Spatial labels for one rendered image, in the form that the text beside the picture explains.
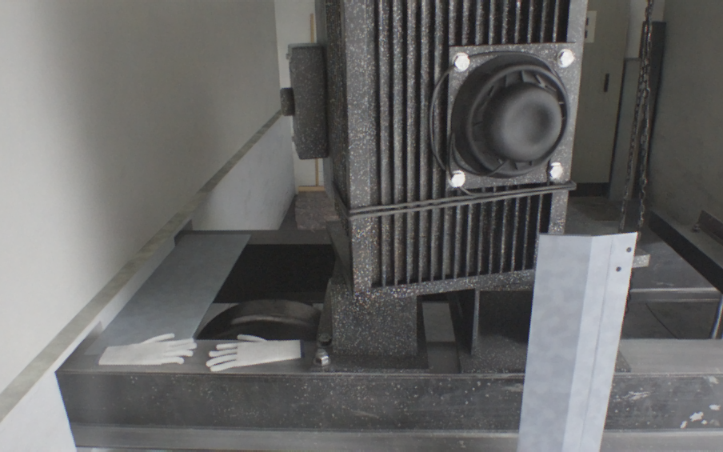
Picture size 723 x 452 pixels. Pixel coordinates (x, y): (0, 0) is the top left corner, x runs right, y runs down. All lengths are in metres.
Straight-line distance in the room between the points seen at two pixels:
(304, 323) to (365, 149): 0.73
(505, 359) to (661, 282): 1.13
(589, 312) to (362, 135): 0.57
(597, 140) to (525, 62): 3.45
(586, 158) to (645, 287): 2.33
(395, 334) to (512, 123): 0.58
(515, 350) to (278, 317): 0.68
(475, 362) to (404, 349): 0.17
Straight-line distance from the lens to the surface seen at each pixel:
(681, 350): 1.64
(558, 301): 1.21
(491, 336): 1.53
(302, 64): 1.39
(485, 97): 1.15
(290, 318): 1.72
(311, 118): 1.41
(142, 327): 1.70
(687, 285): 2.51
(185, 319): 1.69
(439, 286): 1.30
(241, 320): 1.75
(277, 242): 2.14
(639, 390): 1.64
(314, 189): 4.49
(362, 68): 1.11
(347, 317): 1.38
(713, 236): 2.39
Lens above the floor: 1.48
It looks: 22 degrees down
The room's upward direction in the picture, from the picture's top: 2 degrees counter-clockwise
